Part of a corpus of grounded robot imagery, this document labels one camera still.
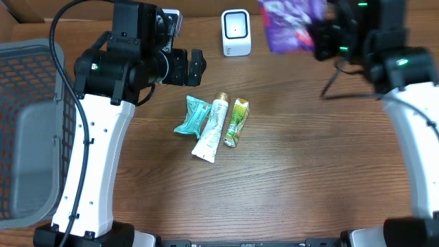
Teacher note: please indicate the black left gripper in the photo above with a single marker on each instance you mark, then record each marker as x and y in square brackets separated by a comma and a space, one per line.
[182, 75]

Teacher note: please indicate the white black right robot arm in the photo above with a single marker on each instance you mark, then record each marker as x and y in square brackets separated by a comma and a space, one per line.
[372, 35]

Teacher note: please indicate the teal snack packet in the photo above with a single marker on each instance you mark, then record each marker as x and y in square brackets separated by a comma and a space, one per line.
[197, 111]

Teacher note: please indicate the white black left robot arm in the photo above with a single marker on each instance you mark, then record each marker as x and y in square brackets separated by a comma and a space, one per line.
[136, 54]

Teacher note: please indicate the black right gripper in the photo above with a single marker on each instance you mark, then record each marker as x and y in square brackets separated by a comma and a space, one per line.
[322, 37]

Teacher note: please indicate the grey plastic basket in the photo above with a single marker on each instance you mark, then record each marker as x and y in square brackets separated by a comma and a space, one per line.
[37, 132]

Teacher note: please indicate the green juice carton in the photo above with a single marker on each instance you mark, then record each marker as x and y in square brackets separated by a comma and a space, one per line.
[240, 114]

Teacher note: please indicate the white barcode scanner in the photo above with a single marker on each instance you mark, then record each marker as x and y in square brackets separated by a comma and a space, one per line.
[236, 33]

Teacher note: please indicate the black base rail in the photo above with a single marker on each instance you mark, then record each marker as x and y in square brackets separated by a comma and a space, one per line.
[311, 242]

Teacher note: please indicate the purple pad package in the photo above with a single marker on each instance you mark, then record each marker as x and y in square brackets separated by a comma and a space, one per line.
[287, 23]

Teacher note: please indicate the white tube gold cap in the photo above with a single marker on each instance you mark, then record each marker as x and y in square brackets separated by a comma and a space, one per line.
[207, 145]

